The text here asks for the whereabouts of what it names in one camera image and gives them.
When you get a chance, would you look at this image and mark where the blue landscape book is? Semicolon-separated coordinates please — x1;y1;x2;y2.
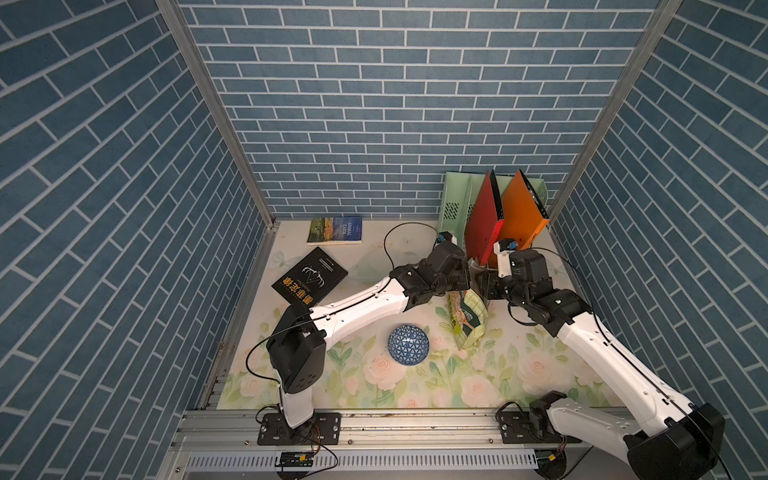
307;216;363;245

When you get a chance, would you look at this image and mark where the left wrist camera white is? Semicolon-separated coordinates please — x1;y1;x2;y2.
435;231;457;245

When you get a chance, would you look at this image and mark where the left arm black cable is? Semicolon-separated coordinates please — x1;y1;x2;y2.
244;221;445;386

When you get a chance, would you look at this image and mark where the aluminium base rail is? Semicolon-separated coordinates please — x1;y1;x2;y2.
157;407;667;480

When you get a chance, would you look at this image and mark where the black book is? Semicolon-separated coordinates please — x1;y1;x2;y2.
272;247;348;308

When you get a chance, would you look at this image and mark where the green oats bag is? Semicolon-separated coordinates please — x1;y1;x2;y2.
448;289;489;350

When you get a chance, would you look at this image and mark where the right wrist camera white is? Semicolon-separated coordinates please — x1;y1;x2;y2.
493;239;517;278

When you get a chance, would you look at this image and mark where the red folder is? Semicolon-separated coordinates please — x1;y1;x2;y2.
464;170;504;266

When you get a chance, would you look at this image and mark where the mint green file rack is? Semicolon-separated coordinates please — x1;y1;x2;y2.
438;172;515;269

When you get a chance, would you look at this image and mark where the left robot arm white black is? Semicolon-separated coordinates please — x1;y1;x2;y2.
262;240;470;444

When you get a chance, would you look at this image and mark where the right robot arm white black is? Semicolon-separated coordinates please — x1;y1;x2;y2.
479;249;725;479

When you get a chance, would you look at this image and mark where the small black controller board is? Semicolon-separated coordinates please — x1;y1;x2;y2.
276;452;315;470

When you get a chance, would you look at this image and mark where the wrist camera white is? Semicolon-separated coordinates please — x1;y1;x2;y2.
435;231;457;245
493;239;517;278

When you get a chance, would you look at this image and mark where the orange folder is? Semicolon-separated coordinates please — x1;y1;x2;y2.
489;170;549;268

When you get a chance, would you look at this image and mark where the floral table mat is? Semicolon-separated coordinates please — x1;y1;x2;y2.
214;221;619;410

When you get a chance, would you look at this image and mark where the blue patterned ceramic bowl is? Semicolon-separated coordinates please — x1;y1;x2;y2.
387;324;430;367

